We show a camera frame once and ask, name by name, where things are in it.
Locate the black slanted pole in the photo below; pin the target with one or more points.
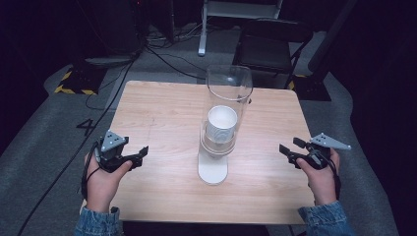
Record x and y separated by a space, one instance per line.
331 36

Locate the white paper cup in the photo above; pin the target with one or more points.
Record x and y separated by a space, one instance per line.
221 126

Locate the black yellow striped base plate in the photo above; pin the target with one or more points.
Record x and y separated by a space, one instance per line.
77 82
311 88

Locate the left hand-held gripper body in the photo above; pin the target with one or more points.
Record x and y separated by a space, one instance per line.
113 154

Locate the black folding chair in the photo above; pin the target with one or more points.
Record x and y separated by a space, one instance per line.
265 49

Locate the white metal stand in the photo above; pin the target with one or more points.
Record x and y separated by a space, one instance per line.
209 13

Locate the person's left hand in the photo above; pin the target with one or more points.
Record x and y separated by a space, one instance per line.
103 183

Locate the person's right hand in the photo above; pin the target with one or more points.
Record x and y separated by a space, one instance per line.
321 182

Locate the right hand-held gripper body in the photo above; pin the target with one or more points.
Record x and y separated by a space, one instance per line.
321 149

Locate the clear tube cup dispenser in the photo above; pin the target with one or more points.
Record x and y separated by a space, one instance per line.
226 124

